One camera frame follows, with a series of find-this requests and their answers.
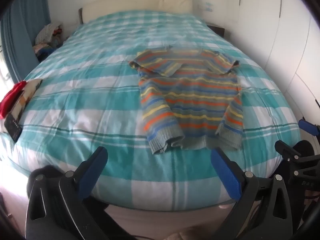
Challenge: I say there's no dark wooden nightstand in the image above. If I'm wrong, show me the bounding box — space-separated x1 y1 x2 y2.
206 23 225 38

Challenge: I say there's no black flat card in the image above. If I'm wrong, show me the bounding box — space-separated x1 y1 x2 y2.
4 113 23 142

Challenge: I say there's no pile of clothes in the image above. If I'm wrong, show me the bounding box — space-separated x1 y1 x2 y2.
33 21 64 61

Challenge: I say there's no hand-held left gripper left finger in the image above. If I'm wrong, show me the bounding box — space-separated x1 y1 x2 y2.
25 146 110 240

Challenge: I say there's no blue curtain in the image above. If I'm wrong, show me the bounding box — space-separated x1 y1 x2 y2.
0 0 52 80

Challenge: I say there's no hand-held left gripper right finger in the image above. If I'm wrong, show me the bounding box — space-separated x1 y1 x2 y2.
211 147 293 240

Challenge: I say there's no red cloth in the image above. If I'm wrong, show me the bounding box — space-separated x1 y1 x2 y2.
0 81 27 119

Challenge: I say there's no wall socket plate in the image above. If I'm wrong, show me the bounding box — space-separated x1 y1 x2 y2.
199 2 215 12

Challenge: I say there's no striped knit sweater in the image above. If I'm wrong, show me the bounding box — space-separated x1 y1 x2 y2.
129 47 244 155

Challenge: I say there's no cream padded headboard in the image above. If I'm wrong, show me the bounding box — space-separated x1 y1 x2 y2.
79 0 193 24

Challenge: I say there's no bed with teal checked cover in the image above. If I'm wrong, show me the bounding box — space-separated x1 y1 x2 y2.
0 10 300 212

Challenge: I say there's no white wardrobe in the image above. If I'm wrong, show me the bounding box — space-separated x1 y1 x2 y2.
226 0 320 120

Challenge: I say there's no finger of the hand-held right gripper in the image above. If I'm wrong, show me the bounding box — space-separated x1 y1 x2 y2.
274 140 320 178
298 119 320 137

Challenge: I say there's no patterned folded cloth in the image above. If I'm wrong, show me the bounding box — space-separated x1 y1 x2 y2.
7 78 43 120

